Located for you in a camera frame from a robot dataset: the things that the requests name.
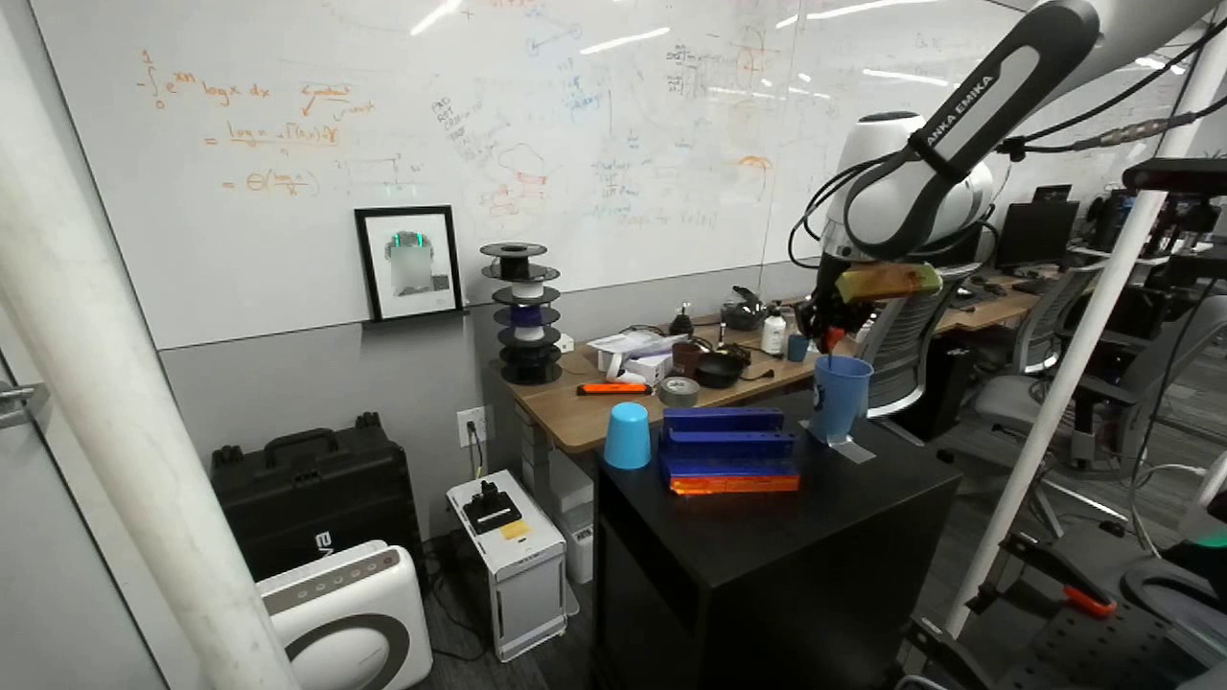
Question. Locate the black computer monitor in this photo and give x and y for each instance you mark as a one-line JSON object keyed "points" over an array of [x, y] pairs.
{"points": [[1037, 232]]}

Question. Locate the grey mesh office chair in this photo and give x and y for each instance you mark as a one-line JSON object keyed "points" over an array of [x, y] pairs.
{"points": [[1056, 329]]}

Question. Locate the small light blue cup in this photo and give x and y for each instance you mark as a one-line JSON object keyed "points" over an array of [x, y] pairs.
{"points": [[626, 443]]}

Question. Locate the orange utility knife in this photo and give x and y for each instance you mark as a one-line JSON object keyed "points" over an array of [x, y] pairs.
{"points": [[614, 388]]}

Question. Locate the large blue plastic cup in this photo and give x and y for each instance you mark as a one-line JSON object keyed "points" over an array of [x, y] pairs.
{"points": [[842, 399]]}

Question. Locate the white flat box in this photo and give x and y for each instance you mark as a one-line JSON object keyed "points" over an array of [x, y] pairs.
{"points": [[626, 342]]}

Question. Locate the white air purifier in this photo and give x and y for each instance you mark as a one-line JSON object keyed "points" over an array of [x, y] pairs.
{"points": [[346, 618]]}

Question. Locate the white wall outlet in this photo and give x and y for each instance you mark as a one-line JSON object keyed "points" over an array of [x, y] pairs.
{"points": [[474, 428]]}

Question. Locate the empty black filament spool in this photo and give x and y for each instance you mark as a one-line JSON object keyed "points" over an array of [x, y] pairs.
{"points": [[521, 263]]}

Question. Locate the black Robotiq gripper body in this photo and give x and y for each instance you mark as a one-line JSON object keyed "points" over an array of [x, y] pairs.
{"points": [[834, 292]]}

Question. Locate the black framed portrait picture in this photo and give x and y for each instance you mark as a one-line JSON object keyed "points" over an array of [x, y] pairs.
{"points": [[410, 263]]}

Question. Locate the white bottle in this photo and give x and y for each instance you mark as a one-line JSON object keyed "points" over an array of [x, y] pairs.
{"points": [[778, 336]]}

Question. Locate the black cabinet table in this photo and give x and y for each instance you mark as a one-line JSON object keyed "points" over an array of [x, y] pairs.
{"points": [[769, 576]]}

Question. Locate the black charger block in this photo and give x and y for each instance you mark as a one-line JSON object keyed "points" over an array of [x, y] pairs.
{"points": [[490, 508]]}

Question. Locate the black stereo camera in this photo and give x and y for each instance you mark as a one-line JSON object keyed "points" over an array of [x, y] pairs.
{"points": [[1177, 175]]}

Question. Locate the white metal pole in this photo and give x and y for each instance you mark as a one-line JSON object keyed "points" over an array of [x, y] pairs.
{"points": [[116, 444], [1059, 408]]}

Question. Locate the white box unit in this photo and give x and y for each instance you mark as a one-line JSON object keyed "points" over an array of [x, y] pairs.
{"points": [[521, 589]]}

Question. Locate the black perforated breadboard table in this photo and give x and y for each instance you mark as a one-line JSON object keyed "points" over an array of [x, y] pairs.
{"points": [[1088, 652]]}

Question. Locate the wooden desk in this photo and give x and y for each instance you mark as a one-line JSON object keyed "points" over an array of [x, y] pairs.
{"points": [[577, 412]]}

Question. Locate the black hard case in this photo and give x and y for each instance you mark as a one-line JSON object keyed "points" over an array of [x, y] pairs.
{"points": [[311, 493]]}

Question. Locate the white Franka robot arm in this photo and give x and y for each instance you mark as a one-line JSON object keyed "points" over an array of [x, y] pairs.
{"points": [[897, 191]]}

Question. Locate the purple filament spool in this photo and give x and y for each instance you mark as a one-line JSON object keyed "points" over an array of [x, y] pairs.
{"points": [[529, 316]]}

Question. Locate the white filament spool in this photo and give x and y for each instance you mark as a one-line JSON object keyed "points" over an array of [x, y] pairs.
{"points": [[529, 339], [529, 300]]}

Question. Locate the silver tape patch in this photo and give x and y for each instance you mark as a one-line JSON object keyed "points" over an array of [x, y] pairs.
{"points": [[855, 448]]}

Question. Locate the blue plastic tool holder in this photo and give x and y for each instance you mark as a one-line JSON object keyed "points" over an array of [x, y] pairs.
{"points": [[731, 444]]}

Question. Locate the large whiteboard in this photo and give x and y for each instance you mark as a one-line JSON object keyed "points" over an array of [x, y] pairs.
{"points": [[387, 115]]}

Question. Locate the black bowl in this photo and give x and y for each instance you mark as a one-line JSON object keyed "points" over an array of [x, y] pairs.
{"points": [[719, 366]]}

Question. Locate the grey tape roll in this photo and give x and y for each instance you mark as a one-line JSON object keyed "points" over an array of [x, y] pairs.
{"points": [[681, 391]]}

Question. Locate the white plastic device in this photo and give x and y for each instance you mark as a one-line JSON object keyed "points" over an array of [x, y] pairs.
{"points": [[651, 368]]}

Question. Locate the black desk gadget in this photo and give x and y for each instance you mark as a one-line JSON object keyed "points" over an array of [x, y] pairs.
{"points": [[741, 313]]}

